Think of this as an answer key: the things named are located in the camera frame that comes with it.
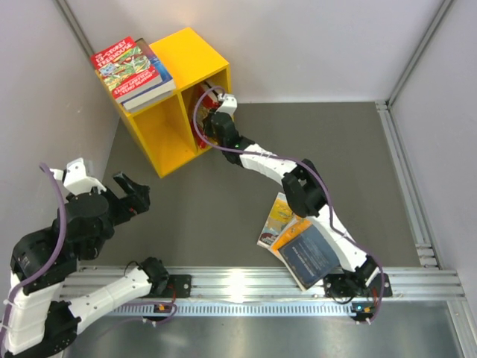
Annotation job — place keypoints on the blue orange gradient cover book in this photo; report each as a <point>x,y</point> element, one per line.
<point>160,87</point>

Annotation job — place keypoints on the red 13-storey treehouse book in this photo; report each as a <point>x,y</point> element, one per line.
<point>123,68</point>

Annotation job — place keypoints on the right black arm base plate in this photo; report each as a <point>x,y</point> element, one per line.
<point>340,286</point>

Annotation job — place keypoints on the green cover paperback book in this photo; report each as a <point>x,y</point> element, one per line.
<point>204,107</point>

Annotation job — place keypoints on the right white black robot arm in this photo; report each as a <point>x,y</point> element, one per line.
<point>308,198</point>

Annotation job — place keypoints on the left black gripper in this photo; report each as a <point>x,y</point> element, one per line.
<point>136,201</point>

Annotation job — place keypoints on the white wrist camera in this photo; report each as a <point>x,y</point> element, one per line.
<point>227,104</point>
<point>77,179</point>

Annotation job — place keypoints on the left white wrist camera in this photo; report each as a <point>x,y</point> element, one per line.
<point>77,179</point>

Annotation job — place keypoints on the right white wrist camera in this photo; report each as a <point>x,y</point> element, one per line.
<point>227,104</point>

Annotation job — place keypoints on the yellow blue 169-storey treehouse book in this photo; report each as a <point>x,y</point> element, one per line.
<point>212,90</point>

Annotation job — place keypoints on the dark blue nineteen eighty-four book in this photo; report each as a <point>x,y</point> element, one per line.
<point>309,258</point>

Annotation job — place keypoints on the aluminium mounting rail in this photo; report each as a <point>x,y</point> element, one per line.
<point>239,285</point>

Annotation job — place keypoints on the yellow blue brideshead revisited book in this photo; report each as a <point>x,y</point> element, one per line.
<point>279,216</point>

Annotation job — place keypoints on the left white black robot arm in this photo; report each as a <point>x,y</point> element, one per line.
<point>36,322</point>

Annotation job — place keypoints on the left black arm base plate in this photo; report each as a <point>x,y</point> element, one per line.
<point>178,286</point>

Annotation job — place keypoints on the perforated metal cable tray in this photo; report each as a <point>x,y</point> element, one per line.
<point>261,309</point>

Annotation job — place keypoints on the yellow wooden cubby shelf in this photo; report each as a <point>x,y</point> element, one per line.
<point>162,129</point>

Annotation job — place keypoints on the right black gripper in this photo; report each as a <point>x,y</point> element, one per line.
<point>211,136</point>

